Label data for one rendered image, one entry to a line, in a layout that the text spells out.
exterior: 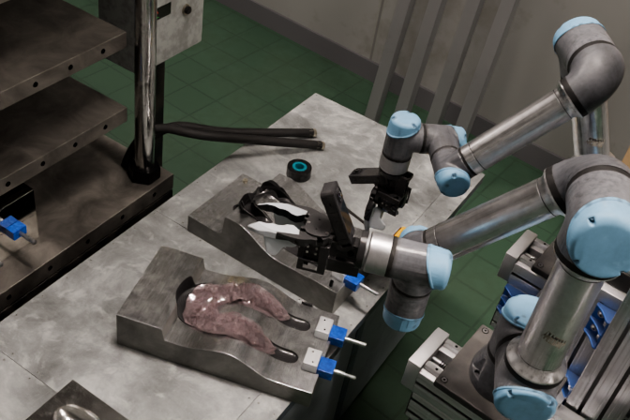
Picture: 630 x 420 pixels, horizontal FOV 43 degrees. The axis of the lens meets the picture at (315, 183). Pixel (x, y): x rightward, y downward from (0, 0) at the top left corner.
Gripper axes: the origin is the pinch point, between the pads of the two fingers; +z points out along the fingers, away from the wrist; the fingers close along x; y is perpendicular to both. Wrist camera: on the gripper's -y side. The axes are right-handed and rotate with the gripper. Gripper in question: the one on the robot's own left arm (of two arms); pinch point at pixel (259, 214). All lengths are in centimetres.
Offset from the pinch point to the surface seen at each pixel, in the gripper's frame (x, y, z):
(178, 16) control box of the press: 108, 10, 52
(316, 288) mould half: 50, 53, -10
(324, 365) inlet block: 26, 56, -17
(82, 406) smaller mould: -2, 59, 32
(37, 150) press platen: 54, 34, 71
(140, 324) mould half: 20, 53, 28
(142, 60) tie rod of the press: 78, 13, 52
